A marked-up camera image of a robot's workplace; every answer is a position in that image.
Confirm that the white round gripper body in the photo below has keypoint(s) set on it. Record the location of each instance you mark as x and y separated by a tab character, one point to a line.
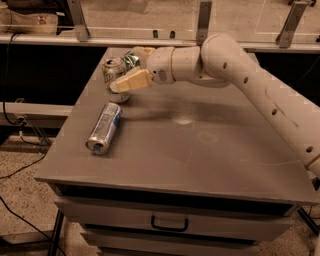
160	64

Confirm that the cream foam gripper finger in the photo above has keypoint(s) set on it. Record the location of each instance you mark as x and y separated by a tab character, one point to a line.
134	79
143	53

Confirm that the white green 7up can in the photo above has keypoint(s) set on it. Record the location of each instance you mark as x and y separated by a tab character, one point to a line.
113	68

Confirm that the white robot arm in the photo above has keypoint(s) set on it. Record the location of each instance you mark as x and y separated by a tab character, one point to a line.
220	60

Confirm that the crushed green can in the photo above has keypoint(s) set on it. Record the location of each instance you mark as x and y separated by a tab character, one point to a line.
131	60

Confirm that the silver blue energy drink can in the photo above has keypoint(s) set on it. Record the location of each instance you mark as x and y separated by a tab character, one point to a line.
102	134

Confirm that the grey drawer cabinet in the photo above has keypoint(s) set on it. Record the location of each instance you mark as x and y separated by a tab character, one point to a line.
180	151

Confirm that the beige bag on shelf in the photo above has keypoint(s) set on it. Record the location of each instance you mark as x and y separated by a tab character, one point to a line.
36	23

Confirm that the metal frame rail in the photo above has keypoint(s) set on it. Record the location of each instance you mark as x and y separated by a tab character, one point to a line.
258	25

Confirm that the black drawer handle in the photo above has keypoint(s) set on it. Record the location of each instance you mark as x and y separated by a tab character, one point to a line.
168	224

